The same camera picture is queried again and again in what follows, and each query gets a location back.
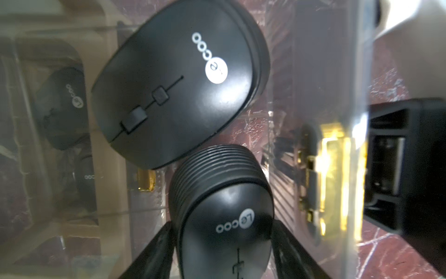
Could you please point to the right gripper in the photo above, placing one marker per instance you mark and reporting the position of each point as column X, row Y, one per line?
column 405, row 181

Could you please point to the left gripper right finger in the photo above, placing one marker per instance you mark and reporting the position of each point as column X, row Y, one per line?
column 291, row 259

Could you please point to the beige drawer organizer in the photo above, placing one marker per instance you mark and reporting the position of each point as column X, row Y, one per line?
column 65, row 210

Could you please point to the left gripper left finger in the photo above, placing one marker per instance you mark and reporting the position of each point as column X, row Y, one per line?
column 155, row 261

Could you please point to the clear bottom drawer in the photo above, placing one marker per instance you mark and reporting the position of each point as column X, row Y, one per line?
column 308, row 128

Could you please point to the black Lecoo mouse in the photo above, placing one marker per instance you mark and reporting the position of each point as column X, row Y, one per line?
column 222, row 210
column 179, row 80

